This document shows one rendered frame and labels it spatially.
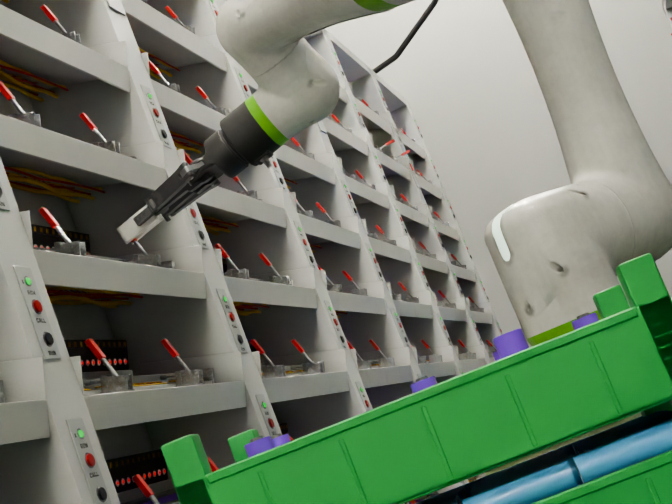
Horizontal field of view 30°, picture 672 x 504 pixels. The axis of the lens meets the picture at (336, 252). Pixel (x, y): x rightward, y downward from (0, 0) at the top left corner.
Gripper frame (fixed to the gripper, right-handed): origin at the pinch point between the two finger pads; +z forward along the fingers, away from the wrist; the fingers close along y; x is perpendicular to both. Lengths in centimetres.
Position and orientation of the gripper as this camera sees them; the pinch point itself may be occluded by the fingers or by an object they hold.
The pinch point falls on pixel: (140, 224)
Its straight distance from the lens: 205.9
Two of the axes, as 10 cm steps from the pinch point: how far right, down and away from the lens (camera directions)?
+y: 2.6, 0.7, 9.6
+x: -5.7, -7.9, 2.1
